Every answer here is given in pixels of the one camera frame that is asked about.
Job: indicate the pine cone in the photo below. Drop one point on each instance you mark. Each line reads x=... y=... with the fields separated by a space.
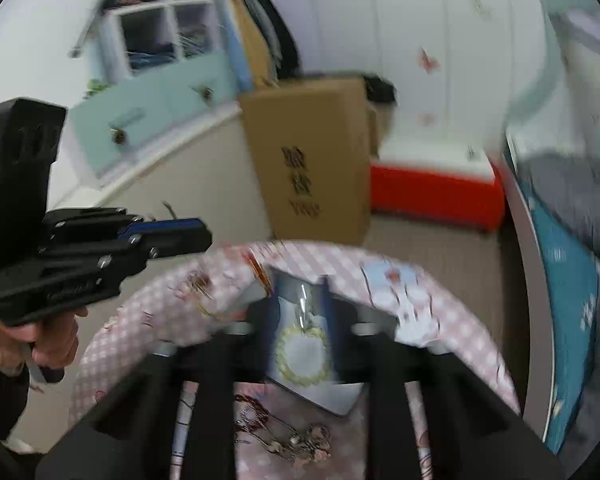
x=120 y=136
x=206 y=95

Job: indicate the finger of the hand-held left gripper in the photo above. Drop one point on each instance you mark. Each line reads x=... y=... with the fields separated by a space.
x=160 y=227
x=180 y=246

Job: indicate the teal bunk bed frame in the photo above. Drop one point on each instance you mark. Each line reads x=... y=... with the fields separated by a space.
x=525 y=260

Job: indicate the grey jewelry box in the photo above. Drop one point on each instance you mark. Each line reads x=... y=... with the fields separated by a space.
x=310 y=400

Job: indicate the teal bedsheet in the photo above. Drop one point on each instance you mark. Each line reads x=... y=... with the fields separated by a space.
x=570 y=310

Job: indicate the low white cabinet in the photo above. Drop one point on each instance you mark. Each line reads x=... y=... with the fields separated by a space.
x=180 y=170

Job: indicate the pink butterfly sticker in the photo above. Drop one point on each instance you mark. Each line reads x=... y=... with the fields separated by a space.
x=428 y=61

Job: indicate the person's left forearm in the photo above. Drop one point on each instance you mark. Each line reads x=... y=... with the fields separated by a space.
x=0 y=395

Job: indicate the black cloth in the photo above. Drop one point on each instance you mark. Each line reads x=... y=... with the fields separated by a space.
x=381 y=89

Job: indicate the folded blue clothes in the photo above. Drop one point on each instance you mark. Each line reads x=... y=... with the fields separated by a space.
x=150 y=59

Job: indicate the white wardrobe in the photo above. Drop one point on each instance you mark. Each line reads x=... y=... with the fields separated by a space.
x=405 y=35

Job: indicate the black hanging jacket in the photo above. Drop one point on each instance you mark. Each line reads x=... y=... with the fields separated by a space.
x=282 y=35

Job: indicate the yellow hanging garment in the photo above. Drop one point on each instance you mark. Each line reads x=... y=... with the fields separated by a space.
x=252 y=45

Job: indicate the white board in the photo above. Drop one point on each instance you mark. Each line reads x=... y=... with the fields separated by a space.
x=430 y=156

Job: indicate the beige butterfly sticker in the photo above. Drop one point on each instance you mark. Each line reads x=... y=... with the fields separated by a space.
x=477 y=4

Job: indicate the grey duvet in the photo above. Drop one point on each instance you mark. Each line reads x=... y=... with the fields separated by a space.
x=575 y=200

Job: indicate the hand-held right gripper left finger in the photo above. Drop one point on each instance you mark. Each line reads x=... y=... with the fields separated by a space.
x=215 y=400

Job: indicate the folded grey clothes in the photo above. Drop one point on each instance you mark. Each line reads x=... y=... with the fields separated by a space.
x=192 y=40

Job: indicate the red storage bench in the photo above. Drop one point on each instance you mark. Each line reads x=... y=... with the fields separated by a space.
x=435 y=195

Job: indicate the pink checked tablecloth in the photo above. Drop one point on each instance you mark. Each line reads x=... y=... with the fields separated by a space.
x=140 y=320

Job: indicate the green ornament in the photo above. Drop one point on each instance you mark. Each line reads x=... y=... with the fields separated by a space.
x=97 y=89

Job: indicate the tall cardboard box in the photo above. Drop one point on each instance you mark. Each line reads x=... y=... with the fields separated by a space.
x=310 y=160

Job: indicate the lilac stair cabinet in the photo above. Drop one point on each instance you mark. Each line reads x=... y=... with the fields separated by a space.
x=155 y=75

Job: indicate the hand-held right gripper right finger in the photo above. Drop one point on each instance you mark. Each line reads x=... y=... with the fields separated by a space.
x=395 y=400

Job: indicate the person's left hand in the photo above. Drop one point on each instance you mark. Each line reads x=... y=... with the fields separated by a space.
x=55 y=340

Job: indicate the light blue hanging garment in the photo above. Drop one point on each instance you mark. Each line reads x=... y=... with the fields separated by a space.
x=232 y=45

